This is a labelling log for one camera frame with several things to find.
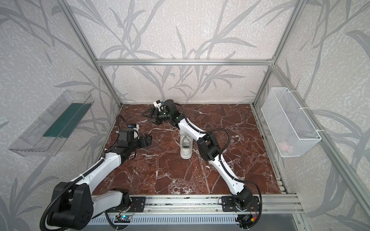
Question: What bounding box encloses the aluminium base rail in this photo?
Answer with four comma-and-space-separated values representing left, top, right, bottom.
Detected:
121, 194, 304, 215

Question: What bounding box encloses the black mounting plate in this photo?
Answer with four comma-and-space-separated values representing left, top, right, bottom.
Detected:
114, 196, 146, 213
218, 196, 261, 212

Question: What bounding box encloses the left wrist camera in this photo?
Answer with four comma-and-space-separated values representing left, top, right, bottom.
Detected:
128, 123, 139, 131

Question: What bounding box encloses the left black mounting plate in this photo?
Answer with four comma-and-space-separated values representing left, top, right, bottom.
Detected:
114, 196, 146, 213

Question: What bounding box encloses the clear plastic wall bin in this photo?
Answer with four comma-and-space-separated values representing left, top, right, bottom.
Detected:
9, 90, 94, 157

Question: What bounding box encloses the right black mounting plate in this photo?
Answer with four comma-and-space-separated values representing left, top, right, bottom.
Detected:
218, 196, 261, 212

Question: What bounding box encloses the pink object in basket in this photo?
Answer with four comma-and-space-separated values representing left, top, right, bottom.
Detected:
278, 141, 293, 153

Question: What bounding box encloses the white wire mesh basket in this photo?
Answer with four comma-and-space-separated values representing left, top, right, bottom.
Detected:
261, 87, 321, 157

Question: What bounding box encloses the electronics board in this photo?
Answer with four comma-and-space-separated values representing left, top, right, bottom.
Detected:
114, 215, 133, 223
236, 214, 258, 224

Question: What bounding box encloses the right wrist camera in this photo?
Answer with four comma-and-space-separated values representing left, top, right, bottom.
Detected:
153, 100, 164, 111

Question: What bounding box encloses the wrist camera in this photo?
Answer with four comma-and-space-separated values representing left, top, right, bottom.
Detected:
128, 123, 139, 131
153, 100, 164, 111

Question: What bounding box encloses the aluminium frame crossbar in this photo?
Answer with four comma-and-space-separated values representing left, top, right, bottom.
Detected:
96, 59, 273, 66

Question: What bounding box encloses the left electronics board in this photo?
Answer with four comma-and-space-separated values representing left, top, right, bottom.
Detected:
114, 215, 133, 223

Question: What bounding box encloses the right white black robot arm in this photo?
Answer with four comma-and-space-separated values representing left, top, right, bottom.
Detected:
142, 99, 263, 229

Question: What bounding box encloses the right electronics board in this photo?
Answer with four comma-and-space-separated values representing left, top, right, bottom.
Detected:
236, 214, 258, 224

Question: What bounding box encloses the white sneaker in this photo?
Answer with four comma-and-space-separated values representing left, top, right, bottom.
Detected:
180, 131, 193, 160

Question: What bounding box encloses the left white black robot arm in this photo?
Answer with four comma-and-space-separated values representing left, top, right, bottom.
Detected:
40, 124, 152, 231

